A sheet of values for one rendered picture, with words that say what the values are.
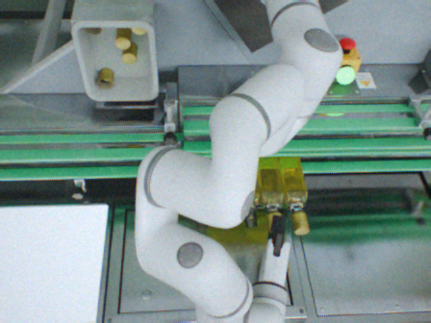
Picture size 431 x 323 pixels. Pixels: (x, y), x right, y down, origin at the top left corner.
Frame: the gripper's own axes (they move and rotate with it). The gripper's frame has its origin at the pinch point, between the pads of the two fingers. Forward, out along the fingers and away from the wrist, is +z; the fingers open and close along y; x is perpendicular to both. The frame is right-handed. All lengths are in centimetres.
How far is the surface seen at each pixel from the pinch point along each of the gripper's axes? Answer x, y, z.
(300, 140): -2.4, 6.4, 22.9
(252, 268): 3.3, -12.8, -5.0
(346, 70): -9.2, 21.3, 34.4
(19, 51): 99, -17, 61
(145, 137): 36.4, 3.5, 16.3
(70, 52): 57, 18, 26
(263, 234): 2.0, -12.7, 5.2
